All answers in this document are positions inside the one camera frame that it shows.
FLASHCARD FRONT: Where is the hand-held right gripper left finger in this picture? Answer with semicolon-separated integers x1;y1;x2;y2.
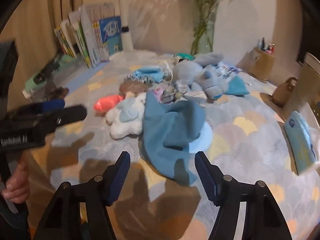
32;151;132;240

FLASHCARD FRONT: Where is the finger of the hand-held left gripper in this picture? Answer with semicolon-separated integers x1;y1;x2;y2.
44;105;87;133
32;99;65;113

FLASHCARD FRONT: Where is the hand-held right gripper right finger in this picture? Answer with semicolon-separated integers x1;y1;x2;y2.
194;151;293;240

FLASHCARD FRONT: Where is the light blue knitted item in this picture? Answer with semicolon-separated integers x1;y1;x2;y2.
132;65;171;83

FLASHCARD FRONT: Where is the person's left forearm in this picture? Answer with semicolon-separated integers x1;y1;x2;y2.
0;197;30;240

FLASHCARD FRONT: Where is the person's left hand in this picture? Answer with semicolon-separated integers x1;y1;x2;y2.
0;162;31;205

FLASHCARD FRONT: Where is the black object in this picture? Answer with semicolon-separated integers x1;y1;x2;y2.
33;60;61;84

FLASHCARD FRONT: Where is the light green box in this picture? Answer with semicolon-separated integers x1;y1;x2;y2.
22;54;84;98

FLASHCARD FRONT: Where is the white plush toy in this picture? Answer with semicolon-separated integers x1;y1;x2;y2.
105;92;148;139

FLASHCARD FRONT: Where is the brown hedgehog plush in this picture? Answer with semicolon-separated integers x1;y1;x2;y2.
119;81;151;96

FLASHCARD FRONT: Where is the row of books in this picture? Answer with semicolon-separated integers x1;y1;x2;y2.
54;2;123;68

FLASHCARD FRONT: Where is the white cylinder with black band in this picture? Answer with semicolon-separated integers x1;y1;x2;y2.
119;0;134;51

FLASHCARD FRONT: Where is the plaid fabric pouch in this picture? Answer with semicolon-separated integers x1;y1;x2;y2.
151;81;208;103

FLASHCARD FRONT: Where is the teal towel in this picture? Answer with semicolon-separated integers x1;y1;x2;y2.
223;76;250;97

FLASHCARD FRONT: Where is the blue tissue pack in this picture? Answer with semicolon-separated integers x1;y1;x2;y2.
283;110;320;176

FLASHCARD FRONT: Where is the blue-grey plush elephant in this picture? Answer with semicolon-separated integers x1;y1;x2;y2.
172;52;228;101

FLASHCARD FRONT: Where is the small brown bag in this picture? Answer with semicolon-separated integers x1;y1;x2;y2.
272;77;300;108

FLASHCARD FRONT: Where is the green round object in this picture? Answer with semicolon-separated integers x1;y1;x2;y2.
174;53;196;61

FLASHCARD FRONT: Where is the woven pen holder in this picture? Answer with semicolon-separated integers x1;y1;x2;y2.
246;46;276;81

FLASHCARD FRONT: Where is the glass vase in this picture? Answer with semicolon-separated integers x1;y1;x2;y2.
191;9;217;55

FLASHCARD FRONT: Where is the bunch of pens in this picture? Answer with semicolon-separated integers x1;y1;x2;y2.
257;37;276;55

